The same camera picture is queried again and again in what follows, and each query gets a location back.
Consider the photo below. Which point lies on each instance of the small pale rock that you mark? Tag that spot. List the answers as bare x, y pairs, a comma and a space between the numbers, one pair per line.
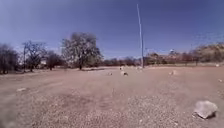
124, 73

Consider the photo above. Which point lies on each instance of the large leafy tree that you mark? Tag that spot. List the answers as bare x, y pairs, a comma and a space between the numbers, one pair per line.
81, 50

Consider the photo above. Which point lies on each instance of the tall thin pale pole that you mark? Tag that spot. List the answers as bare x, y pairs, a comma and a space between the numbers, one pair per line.
140, 36

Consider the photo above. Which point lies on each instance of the distant row of trees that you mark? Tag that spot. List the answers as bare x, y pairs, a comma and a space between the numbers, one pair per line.
166, 59

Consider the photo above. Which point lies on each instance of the small dark bushy tree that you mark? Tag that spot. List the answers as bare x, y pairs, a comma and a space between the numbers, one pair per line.
52, 60

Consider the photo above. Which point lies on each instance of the bare dark tree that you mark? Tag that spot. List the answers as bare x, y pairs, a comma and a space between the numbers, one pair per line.
33, 55

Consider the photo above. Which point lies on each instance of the flat pale stone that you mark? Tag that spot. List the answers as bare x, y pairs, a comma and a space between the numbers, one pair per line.
21, 89

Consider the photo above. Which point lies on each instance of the brown hillside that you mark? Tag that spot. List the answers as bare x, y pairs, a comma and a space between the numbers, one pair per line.
211, 50

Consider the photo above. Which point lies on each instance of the large grey rock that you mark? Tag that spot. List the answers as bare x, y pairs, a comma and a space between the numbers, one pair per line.
205, 108

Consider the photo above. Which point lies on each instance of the dark tree clump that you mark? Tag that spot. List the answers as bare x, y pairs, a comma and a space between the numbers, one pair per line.
7, 60

